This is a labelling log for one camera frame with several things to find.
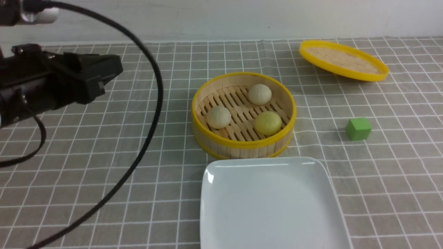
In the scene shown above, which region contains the thick black camera cable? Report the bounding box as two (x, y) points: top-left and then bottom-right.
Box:
(26, 0), (164, 249)

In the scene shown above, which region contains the green wooden cube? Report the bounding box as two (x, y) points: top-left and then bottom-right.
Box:
(345, 118), (372, 141)

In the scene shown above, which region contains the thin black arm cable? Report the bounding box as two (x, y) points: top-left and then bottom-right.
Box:
(0, 114), (47, 168)

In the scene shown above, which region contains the grey checked tablecloth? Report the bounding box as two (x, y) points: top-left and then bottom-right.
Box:
(0, 37), (443, 249)

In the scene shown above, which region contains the white square plate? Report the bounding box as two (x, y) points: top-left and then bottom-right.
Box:
(200, 157), (352, 249)

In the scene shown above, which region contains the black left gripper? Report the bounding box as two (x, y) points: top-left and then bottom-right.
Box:
(1, 44), (123, 114)

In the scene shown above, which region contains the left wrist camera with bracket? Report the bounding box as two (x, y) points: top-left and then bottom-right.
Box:
(0, 0), (60, 27)

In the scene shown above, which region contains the yellow rimmed steamer lid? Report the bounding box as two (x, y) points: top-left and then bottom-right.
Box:
(299, 40), (389, 82)

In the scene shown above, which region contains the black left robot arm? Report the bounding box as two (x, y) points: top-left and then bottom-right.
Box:
(0, 44), (123, 128)

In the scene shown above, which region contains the yellow rimmed bamboo steamer basket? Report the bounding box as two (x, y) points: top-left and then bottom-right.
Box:
(190, 72), (297, 159)

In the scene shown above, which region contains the white steamed bun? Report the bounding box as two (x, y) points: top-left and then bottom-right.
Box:
(248, 84), (272, 105)
(206, 106), (232, 129)

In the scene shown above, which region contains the yellow steamed bun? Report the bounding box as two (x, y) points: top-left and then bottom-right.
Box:
(254, 111), (283, 136)

